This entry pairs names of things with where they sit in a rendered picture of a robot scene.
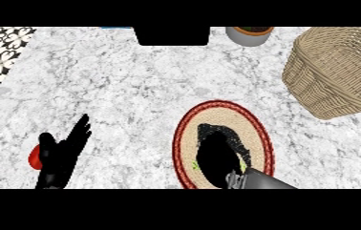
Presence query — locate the black appliance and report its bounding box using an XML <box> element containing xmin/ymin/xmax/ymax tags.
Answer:
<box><xmin>134</xmin><ymin>27</ymin><xmax>212</xmax><ymax>47</ymax></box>

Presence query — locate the tan wicker basket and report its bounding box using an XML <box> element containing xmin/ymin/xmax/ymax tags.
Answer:
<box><xmin>281</xmin><ymin>27</ymin><xmax>361</xmax><ymax>120</ymax></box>

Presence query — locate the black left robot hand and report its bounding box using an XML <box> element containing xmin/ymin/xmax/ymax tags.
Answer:
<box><xmin>34</xmin><ymin>114</ymin><xmax>94</xmax><ymax>190</ymax></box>

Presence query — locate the dark speckled sweet potato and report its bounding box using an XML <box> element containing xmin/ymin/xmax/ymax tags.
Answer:
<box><xmin>196</xmin><ymin>122</ymin><xmax>255</xmax><ymax>169</ymax></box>

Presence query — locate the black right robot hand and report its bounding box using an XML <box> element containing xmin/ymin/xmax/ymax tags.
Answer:
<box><xmin>196</xmin><ymin>130</ymin><xmax>247</xmax><ymax>189</ymax></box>

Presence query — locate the red round vegetable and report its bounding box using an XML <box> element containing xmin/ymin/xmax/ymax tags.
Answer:
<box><xmin>27</xmin><ymin>143</ymin><xmax>46</xmax><ymax>171</ymax></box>

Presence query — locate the round woven red-rimmed placemat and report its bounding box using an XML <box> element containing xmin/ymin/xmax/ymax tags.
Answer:
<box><xmin>171</xmin><ymin>99</ymin><xmax>277</xmax><ymax>190</ymax></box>

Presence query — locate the grey pot with orange rim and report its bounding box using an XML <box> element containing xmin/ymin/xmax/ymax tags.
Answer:
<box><xmin>225</xmin><ymin>27</ymin><xmax>276</xmax><ymax>48</ymax></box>

